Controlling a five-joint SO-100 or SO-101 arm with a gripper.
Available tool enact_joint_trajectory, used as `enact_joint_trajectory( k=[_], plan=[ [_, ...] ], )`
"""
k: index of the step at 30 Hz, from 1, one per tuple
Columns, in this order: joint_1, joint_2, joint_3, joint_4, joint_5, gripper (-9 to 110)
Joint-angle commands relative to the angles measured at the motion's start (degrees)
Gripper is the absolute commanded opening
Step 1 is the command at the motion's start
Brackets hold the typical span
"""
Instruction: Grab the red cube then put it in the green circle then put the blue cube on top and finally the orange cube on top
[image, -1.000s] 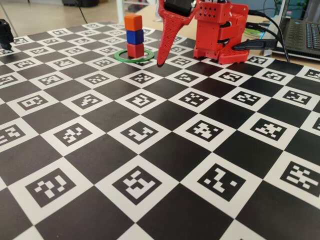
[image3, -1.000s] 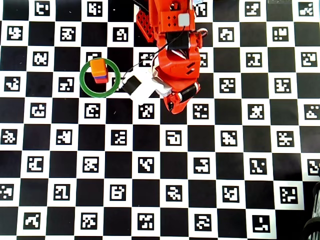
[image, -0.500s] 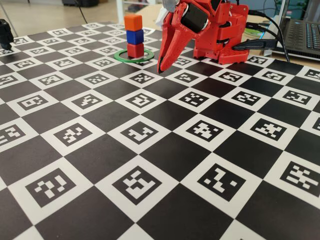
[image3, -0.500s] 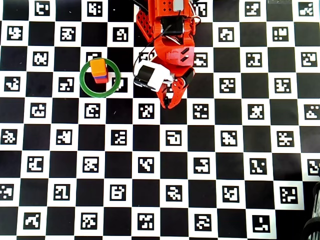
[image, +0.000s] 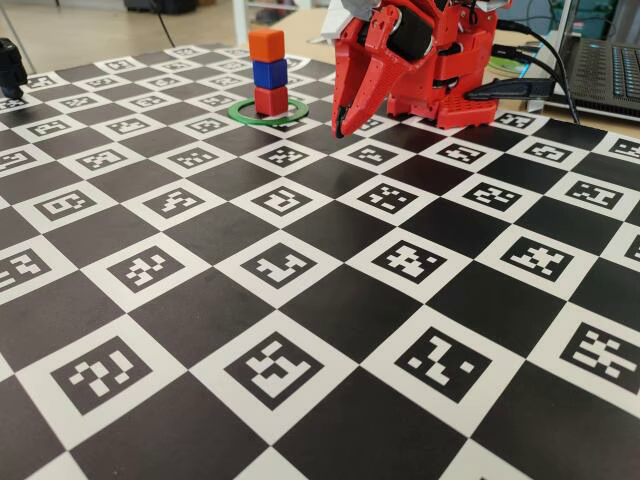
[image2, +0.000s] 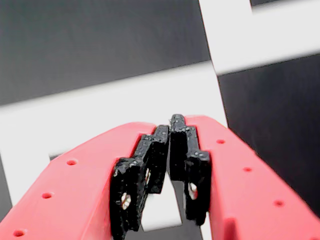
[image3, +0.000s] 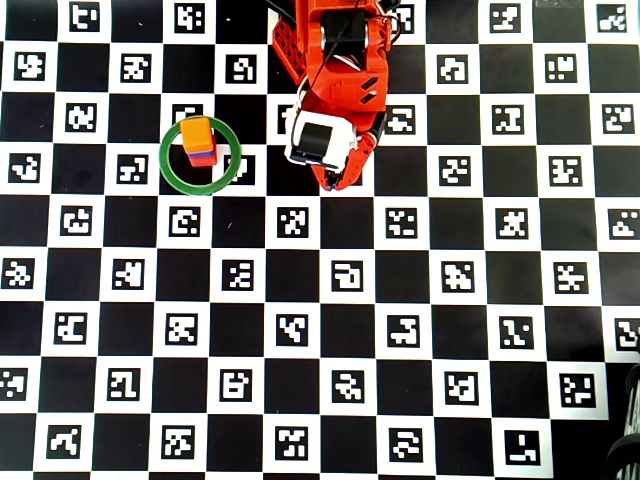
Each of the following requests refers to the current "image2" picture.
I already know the red gripper finger with black pad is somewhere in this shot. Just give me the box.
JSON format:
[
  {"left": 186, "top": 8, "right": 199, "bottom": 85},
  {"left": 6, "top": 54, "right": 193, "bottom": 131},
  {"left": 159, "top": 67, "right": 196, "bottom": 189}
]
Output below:
[
  {"left": 169, "top": 113, "right": 320, "bottom": 240},
  {"left": 0, "top": 121, "right": 170, "bottom": 240}
]

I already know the black white marker board mat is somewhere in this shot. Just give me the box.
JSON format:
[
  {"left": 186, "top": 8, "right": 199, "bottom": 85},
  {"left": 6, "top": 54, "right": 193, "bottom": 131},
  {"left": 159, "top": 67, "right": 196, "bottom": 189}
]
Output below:
[{"left": 0, "top": 0, "right": 320, "bottom": 240}]

